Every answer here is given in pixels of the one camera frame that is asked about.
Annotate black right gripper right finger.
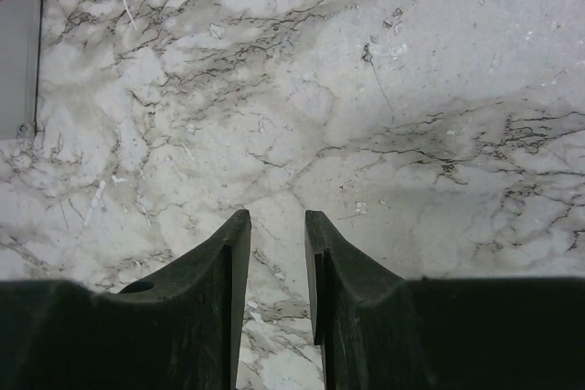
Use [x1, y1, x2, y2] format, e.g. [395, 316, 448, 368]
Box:
[305, 211, 584, 389]

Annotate grey metal first aid case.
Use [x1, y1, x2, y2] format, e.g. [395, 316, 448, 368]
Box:
[0, 0, 42, 140]

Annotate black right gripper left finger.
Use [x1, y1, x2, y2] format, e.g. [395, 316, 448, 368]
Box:
[1, 210, 251, 389]

